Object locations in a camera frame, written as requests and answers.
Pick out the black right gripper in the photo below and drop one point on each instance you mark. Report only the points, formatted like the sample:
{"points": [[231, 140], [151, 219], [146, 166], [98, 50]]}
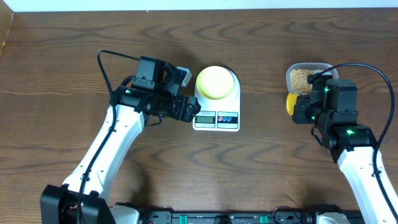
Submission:
{"points": [[298, 116]]}

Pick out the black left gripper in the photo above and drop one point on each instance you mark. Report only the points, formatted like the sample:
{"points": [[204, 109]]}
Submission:
{"points": [[189, 113]]}

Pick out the yellow measuring scoop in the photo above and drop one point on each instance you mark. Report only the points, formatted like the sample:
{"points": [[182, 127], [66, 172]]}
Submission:
{"points": [[291, 101]]}

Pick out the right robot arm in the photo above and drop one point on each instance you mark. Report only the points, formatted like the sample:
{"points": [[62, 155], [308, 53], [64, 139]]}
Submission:
{"points": [[331, 109]]}

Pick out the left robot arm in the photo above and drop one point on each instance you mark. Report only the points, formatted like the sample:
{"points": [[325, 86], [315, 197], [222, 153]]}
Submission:
{"points": [[83, 196]]}

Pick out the pale yellow plastic bowl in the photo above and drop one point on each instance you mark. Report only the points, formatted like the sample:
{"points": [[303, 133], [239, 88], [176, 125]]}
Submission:
{"points": [[214, 82]]}

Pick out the white digital kitchen scale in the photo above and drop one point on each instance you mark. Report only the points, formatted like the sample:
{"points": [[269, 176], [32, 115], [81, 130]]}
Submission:
{"points": [[220, 115]]}

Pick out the pile of soybeans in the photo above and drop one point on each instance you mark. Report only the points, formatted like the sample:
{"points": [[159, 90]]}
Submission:
{"points": [[298, 78]]}

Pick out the clear plastic container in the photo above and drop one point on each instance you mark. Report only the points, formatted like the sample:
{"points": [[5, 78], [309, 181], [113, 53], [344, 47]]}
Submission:
{"points": [[305, 66]]}

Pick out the cardboard panel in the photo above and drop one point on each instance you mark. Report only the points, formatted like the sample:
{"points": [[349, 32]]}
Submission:
{"points": [[6, 19]]}

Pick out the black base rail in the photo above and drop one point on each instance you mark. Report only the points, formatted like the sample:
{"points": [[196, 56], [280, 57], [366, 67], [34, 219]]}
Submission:
{"points": [[324, 213]]}

